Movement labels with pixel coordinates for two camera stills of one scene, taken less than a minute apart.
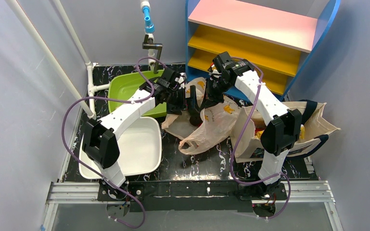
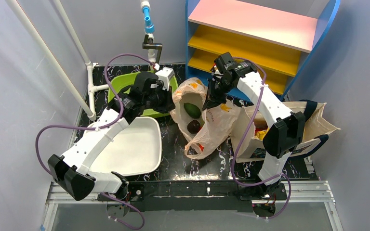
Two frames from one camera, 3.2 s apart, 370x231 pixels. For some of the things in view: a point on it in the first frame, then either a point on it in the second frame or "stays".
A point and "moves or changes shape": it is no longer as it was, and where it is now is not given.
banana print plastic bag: [218, 120] moves or changes shape
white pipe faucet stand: [148, 43] stays
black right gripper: [212, 94] stays
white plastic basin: [140, 150] stays
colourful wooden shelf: [284, 38] stays
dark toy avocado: [196, 121] to [193, 126]
